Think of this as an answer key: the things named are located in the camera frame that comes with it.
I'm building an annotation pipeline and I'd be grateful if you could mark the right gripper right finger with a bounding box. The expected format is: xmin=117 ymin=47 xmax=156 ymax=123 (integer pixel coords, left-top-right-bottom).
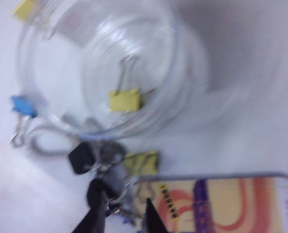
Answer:
xmin=144 ymin=198 xmax=170 ymax=233

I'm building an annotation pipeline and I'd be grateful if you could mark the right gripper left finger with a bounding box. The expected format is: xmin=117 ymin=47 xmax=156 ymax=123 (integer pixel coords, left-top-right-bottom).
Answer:
xmin=72 ymin=194 xmax=108 ymax=233

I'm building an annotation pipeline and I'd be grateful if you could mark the purple orange card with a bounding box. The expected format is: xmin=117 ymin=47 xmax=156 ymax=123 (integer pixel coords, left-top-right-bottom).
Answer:
xmin=133 ymin=171 xmax=288 ymax=233

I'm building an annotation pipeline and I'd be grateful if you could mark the white desk riser board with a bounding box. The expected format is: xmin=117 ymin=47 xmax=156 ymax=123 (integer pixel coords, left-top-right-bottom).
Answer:
xmin=0 ymin=0 xmax=288 ymax=233

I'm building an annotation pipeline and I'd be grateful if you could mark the blue binder clip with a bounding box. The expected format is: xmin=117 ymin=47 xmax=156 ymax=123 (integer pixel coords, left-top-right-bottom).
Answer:
xmin=9 ymin=95 xmax=38 ymax=148

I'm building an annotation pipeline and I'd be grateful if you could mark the clear plastic jar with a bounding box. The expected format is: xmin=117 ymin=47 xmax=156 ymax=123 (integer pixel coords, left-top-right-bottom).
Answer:
xmin=16 ymin=0 xmax=210 ymax=142

